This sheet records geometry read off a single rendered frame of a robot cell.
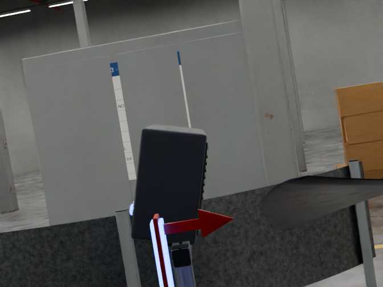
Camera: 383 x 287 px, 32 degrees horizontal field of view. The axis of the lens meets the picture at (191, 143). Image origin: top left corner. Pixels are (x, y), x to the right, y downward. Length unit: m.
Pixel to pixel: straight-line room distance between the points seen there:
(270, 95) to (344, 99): 3.84
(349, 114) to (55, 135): 3.72
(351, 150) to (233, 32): 2.78
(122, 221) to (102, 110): 4.61
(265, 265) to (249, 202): 0.24
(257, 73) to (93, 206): 2.80
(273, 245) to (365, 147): 6.27
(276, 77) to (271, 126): 0.36
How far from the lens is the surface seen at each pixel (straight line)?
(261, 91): 4.85
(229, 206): 2.39
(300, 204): 0.58
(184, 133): 1.12
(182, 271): 1.10
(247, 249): 2.44
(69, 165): 7.01
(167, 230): 0.55
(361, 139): 8.67
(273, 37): 4.86
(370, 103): 8.66
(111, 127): 6.83
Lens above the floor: 1.27
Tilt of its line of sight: 3 degrees down
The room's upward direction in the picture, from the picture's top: 9 degrees counter-clockwise
